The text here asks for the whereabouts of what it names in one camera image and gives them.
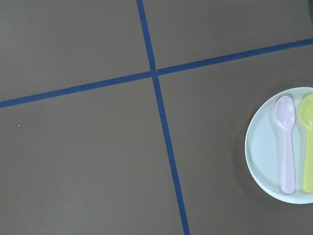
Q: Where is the pink plastic spoon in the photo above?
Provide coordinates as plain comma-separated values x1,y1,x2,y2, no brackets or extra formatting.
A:
274,96,295,194

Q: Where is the white round plate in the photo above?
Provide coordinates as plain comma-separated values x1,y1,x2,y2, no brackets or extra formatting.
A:
245,87,313,204

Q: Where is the yellow-green plastic spoon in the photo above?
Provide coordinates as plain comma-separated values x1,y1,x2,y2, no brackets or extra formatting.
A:
299,94,313,193

